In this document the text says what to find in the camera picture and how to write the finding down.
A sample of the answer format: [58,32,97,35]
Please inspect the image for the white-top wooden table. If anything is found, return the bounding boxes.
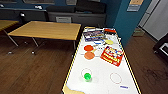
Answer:
[61,25,143,94]

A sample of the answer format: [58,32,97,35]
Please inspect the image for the light grey cushion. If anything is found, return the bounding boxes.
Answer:
[54,15,73,24]

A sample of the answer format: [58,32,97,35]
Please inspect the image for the orange red game pieces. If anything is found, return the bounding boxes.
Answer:
[99,45,125,67]

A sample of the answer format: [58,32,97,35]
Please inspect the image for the colourful game board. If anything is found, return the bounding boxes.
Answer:
[82,29,105,43]

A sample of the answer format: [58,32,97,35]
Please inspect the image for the dark grey bench sofa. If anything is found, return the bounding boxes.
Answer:
[0,7,48,24]

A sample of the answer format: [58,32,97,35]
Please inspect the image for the red black game box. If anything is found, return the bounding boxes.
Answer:
[103,28,118,35]

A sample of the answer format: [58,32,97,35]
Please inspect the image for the long wooden table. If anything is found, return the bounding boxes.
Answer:
[0,19,21,48]
[7,20,82,55]

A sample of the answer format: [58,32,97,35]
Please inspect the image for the yellow wall sign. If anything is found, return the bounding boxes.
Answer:
[126,0,145,13]

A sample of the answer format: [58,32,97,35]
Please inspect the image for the yellow plastic bowl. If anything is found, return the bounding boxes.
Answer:
[104,39,115,46]

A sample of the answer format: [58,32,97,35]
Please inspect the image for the blue white card deck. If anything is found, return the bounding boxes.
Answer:
[93,40,103,46]

